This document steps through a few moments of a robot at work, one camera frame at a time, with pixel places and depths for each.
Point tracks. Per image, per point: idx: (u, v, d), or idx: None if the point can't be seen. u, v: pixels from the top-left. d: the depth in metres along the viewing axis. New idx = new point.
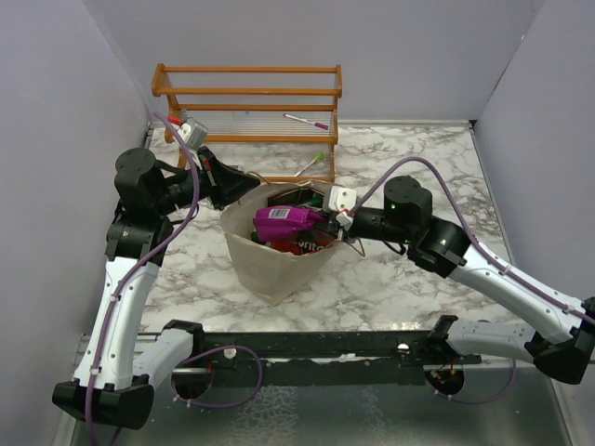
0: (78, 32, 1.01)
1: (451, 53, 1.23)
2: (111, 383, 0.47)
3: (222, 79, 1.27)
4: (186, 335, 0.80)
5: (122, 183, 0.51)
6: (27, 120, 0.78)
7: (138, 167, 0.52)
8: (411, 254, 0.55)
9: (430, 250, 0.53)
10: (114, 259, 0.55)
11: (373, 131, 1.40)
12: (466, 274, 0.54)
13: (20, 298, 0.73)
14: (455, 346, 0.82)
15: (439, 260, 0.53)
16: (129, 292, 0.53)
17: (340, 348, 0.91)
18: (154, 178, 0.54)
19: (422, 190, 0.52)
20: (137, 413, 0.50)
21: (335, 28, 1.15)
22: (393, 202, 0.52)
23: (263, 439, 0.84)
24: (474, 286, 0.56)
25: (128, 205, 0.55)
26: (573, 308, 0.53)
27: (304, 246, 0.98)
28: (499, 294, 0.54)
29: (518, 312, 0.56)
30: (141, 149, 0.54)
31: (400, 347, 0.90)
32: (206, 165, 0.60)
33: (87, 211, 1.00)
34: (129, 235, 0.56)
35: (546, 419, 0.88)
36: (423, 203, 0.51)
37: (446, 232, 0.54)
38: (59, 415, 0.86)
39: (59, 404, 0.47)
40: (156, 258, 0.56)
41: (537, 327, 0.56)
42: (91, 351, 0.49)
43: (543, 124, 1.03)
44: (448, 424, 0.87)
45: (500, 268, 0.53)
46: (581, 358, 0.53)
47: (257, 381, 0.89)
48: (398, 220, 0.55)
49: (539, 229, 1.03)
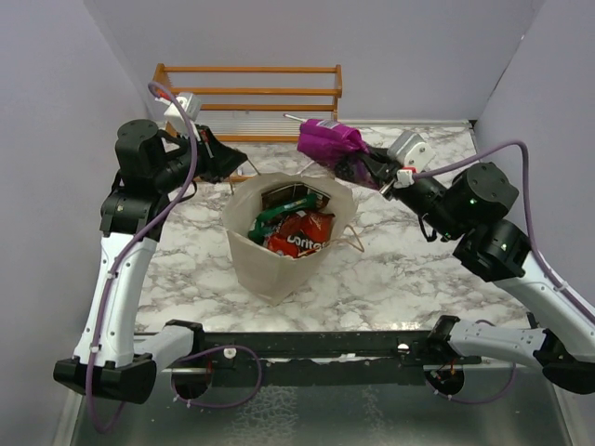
0: (78, 32, 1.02)
1: (451, 54, 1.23)
2: (112, 360, 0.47)
3: (222, 79, 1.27)
4: (187, 332, 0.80)
5: (123, 148, 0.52)
6: (28, 120, 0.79)
7: (140, 135, 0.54)
8: (466, 251, 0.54)
9: (489, 254, 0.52)
10: (110, 236, 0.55)
11: (373, 131, 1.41)
12: (521, 285, 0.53)
13: (21, 299, 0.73)
14: (456, 347, 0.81)
15: (495, 265, 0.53)
16: (126, 268, 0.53)
17: (341, 348, 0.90)
18: (154, 149, 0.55)
19: (509, 190, 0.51)
20: (140, 389, 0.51)
21: (336, 28, 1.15)
22: (476, 195, 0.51)
23: (263, 439, 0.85)
24: (524, 298, 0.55)
25: (127, 175, 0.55)
26: None
27: (301, 245, 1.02)
28: (546, 308, 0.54)
29: (557, 329, 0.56)
30: (144, 120, 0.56)
31: (401, 347, 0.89)
32: (204, 135, 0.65)
33: (87, 211, 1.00)
34: (125, 209, 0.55)
35: (547, 420, 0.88)
36: (508, 203, 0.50)
37: (505, 234, 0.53)
38: (58, 414, 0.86)
39: (61, 381, 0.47)
40: (153, 233, 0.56)
41: (573, 348, 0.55)
42: (91, 330, 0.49)
43: (542, 125, 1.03)
44: (448, 424, 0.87)
45: (555, 284, 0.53)
46: None
47: (257, 380, 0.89)
48: (466, 215, 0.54)
49: (539, 229, 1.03)
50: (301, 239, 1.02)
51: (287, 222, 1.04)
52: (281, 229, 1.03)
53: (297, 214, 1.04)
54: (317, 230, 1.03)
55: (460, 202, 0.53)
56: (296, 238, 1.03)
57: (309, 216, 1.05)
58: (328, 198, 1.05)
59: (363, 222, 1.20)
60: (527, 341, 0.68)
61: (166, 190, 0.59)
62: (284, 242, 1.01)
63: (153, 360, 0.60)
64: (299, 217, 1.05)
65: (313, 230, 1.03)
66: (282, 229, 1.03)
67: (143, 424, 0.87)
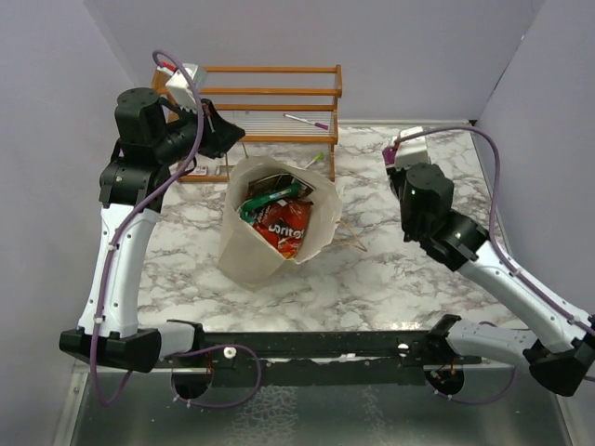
0: (77, 33, 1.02)
1: (451, 54, 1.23)
2: (116, 331, 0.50)
3: (221, 78, 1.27)
4: (188, 327, 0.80)
5: (123, 113, 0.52)
6: (27, 121, 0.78)
7: (141, 101, 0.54)
8: (424, 242, 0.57)
9: (443, 242, 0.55)
10: (109, 206, 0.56)
11: (373, 131, 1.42)
12: (475, 270, 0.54)
13: (21, 299, 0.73)
14: (454, 346, 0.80)
15: (451, 253, 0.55)
16: (127, 241, 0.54)
17: (340, 348, 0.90)
18: (155, 117, 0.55)
19: (444, 181, 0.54)
20: (144, 360, 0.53)
21: (336, 28, 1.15)
22: (416, 187, 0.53)
23: (263, 439, 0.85)
24: (483, 283, 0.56)
25: (128, 143, 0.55)
26: (578, 320, 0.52)
27: (281, 233, 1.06)
28: (506, 293, 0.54)
29: (520, 314, 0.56)
30: (145, 88, 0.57)
31: (400, 347, 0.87)
32: (206, 109, 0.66)
33: (86, 210, 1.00)
34: (124, 179, 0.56)
35: (547, 420, 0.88)
36: (442, 192, 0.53)
37: (461, 227, 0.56)
38: (58, 414, 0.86)
39: (66, 351, 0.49)
40: (153, 203, 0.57)
41: (537, 334, 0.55)
42: (94, 301, 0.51)
43: (543, 124, 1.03)
44: (447, 424, 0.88)
45: (509, 268, 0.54)
46: (576, 372, 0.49)
47: (257, 380, 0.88)
48: (416, 207, 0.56)
49: (540, 230, 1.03)
50: (281, 228, 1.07)
51: (269, 211, 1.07)
52: (261, 217, 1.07)
53: (278, 203, 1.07)
54: (297, 219, 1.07)
55: (406, 195, 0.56)
56: (276, 226, 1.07)
57: (290, 204, 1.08)
58: (311, 189, 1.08)
59: (363, 222, 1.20)
60: (521, 340, 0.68)
61: (167, 161, 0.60)
62: (264, 231, 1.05)
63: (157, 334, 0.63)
64: (281, 206, 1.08)
65: (293, 218, 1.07)
66: (263, 219, 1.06)
67: (143, 425, 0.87)
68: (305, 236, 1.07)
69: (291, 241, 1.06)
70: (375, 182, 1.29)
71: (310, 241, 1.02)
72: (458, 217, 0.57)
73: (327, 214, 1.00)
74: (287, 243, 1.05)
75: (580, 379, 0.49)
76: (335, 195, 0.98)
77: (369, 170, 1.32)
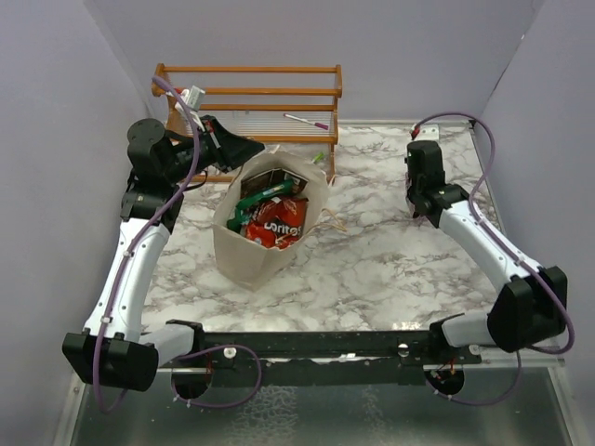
0: (77, 33, 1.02)
1: (451, 54, 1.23)
2: (120, 332, 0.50)
3: (221, 78, 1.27)
4: (187, 329, 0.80)
5: (134, 152, 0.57)
6: (27, 121, 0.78)
7: (149, 137, 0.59)
8: (417, 198, 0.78)
9: (429, 195, 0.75)
10: (128, 220, 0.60)
11: (373, 131, 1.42)
12: (448, 219, 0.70)
13: (22, 299, 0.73)
14: (447, 329, 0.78)
15: (432, 204, 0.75)
16: (142, 250, 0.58)
17: (340, 348, 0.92)
18: (163, 149, 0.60)
19: (433, 147, 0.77)
20: (143, 373, 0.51)
21: (336, 28, 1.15)
22: (411, 149, 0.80)
23: (263, 439, 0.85)
24: (457, 235, 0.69)
25: (142, 173, 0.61)
26: (524, 260, 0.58)
27: (277, 230, 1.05)
28: (470, 240, 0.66)
29: (483, 264, 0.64)
30: (150, 120, 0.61)
31: (400, 347, 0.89)
32: (208, 124, 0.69)
33: (86, 210, 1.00)
34: (144, 200, 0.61)
35: (548, 420, 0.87)
36: (428, 150, 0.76)
37: (449, 190, 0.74)
38: (58, 414, 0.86)
39: (68, 352, 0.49)
40: (166, 221, 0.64)
41: (495, 282, 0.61)
42: (103, 304, 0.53)
43: (543, 124, 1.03)
44: (447, 424, 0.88)
45: (476, 219, 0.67)
46: (511, 307, 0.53)
47: (257, 381, 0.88)
48: (414, 171, 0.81)
49: (539, 230, 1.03)
50: (277, 225, 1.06)
51: (263, 208, 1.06)
52: (257, 216, 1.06)
53: (272, 200, 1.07)
54: (292, 216, 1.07)
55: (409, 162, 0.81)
56: (272, 224, 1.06)
57: (284, 202, 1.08)
58: (305, 183, 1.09)
59: (363, 222, 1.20)
60: None
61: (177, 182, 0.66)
62: (260, 229, 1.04)
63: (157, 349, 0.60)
64: (275, 203, 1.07)
65: (289, 216, 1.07)
66: (258, 217, 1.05)
67: (143, 425, 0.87)
68: (301, 233, 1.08)
69: (288, 238, 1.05)
70: (375, 182, 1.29)
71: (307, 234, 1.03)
72: (451, 187, 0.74)
73: (319, 204, 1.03)
74: (285, 241, 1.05)
75: (517, 316, 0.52)
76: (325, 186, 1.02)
77: (368, 170, 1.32)
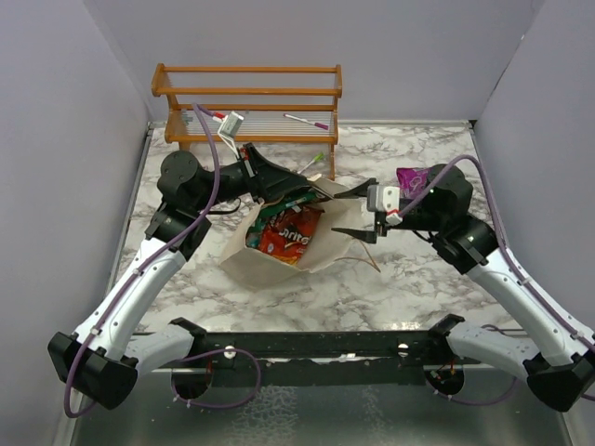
0: (77, 32, 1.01)
1: (451, 54, 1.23)
2: (103, 347, 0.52)
3: (221, 79, 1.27)
4: (186, 335, 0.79)
5: (165, 187, 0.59)
6: (26, 120, 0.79)
7: (179, 174, 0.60)
8: (438, 242, 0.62)
9: (456, 242, 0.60)
10: (151, 239, 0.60)
11: (373, 131, 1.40)
12: (484, 274, 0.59)
13: (21, 298, 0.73)
14: (454, 345, 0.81)
15: (461, 254, 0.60)
16: (152, 271, 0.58)
17: (340, 348, 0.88)
18: (195, 184, 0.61)
19: (464, 183, 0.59)
20: (113, 390, 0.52)
21: (335, 27, 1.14)
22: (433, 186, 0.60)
23: (263, 439, 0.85)
24: (489, 287, 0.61)
25: (170, 205, 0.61)
26: (581, 334, 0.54)
27: (289, 237, 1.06)
28: (513, 302, 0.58)
29: (525, 326, 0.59)
30: (186, 154, 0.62)
31: (400, 347, 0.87)
32: (244, 153, 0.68)
33: (86, 210, 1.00)
34: (172, 223, 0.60)
35: (547, 419, 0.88)
36: (459, 193, 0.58)
37: (474, 230, 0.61)
38: (58, 415, 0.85)
39: (53, 351, 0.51)
40: (185, 249, 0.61)
41: (539, 346, 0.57)
42: (99, 314, 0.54)
43: (543, 124, 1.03)
44: (447, 426, 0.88)
45: (519, 279, 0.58)
46: (572, 386, 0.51)
47: (257, 381, 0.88)
48: (432, 207, 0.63)
49: (539, 230, 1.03)
50: (290, 231, 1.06)
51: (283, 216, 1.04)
52: (273, 222, 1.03)
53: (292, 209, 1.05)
54: (307, 225, 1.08)
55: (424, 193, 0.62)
56: (285, 229, 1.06)
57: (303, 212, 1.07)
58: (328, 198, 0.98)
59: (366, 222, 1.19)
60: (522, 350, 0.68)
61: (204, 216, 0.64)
62: (275, 236, 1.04)
63: (137, 364, 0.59)
64: (295, 213, 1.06)
65: (304, 225, 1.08)
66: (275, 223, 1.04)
67: (143, 424, 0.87)
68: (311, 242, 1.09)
69: (297, 245, 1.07)
70: None
71: (318, 250, 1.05)
72: (473, 222, 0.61)
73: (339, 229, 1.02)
74: (293, 247, 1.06)
75: (574, 392, 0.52)
76: (356, 212, 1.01)
77: (368, 169, 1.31)
